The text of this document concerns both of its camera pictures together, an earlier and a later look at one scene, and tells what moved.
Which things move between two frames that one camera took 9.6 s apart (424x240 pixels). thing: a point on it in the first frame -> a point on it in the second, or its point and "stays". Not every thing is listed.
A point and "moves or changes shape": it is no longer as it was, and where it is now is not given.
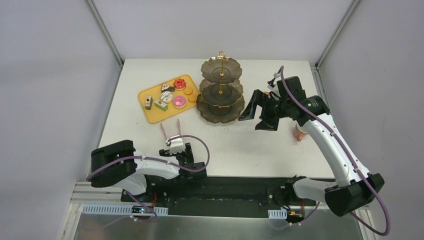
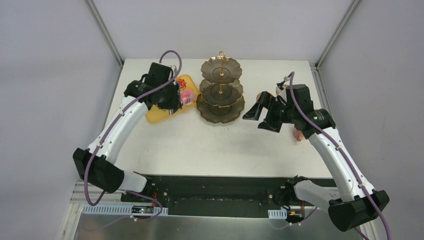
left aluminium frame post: [102, 26] stays
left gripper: [180, 136] -> [171, 101]
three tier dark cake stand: [221, 99] stays
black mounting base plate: [195, 195] stays
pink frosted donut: [179, 102] moves or changes shape
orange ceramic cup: [298, 134] stays
